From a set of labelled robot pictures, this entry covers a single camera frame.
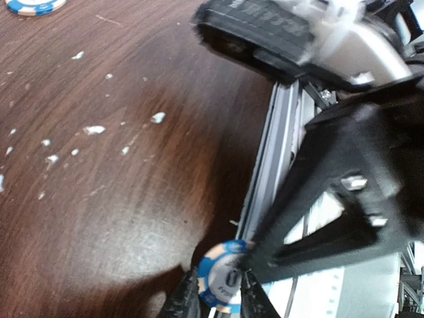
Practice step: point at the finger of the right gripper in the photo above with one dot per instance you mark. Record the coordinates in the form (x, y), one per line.
(353, 193)

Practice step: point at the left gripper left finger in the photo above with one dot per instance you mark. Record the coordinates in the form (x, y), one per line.
(184, 300)

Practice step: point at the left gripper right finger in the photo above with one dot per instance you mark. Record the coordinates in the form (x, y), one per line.
(254, 301)

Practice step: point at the blue white poker chip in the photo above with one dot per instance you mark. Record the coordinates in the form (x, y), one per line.
(34, 8)
(219, 278)

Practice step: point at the aluminium front rail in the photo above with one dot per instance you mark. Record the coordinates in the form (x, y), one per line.
(364, 289)

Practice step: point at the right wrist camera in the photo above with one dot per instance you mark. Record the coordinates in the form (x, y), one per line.
(335, 44)

